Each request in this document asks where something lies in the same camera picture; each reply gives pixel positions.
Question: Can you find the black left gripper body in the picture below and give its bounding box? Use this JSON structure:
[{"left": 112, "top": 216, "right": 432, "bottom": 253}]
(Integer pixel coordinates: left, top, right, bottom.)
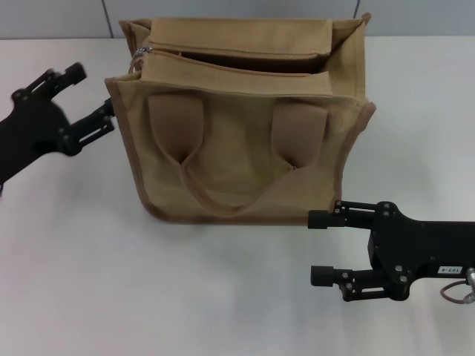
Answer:
[{"left": 0, "top": 94, "right": 74, "bottom": 186}]

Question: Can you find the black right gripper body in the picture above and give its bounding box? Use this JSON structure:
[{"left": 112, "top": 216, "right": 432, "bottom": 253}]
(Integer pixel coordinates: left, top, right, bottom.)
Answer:
[{"left": 367, "top": 201, "right": 475, "bottom": 302}]

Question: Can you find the silver metal zipper pull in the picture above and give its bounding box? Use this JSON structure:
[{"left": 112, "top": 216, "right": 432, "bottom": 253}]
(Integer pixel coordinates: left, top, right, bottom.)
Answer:
[{"left": 128, "top": 44, "right": 155, "bottom": 77}]

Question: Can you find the khaki canvas food bag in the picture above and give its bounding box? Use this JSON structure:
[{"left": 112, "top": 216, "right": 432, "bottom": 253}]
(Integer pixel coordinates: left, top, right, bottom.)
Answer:
[{"left": 104, "top": 12, "right": 377, "bottom": 226}]

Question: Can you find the right gripper cable with connector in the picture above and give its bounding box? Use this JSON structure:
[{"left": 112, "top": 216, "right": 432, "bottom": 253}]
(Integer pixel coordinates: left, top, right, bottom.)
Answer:
[{"left": 439, "top": 266, "right": 475, "bottom": 307}]

